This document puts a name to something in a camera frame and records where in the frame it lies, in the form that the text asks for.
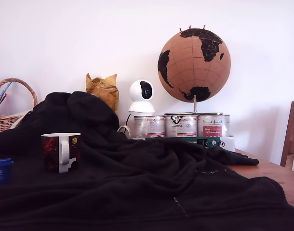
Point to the flat green box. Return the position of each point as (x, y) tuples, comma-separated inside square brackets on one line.
[(209, 142)]

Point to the tin can red text label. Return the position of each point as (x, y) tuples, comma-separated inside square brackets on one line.
[(149, 126)]

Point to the black fleece blanket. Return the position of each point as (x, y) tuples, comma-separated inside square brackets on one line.
[(137, 180)]

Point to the crumpled brown paper bag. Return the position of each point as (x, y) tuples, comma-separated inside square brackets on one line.
[(106, 92)]

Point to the cork globe on metal stand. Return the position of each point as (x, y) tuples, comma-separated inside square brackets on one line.
[(192, 65)]

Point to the tin can black logo label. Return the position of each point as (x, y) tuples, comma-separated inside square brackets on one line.
[(181, 126)]

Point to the white plastic box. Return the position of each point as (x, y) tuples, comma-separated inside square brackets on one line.
[(229, 144)]

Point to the blue coffee capsule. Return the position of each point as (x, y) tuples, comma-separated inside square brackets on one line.
[(1, 170)]

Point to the tin can red banner label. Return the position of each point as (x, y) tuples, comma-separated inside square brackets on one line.
[(213, 125)]

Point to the red pen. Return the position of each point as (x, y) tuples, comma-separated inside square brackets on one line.
[(2, 99)]

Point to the white dome security camera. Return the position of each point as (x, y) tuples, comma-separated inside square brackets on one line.
[(137, 92)]

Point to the blue pen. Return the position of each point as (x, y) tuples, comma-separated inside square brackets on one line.
[(3, 92)]

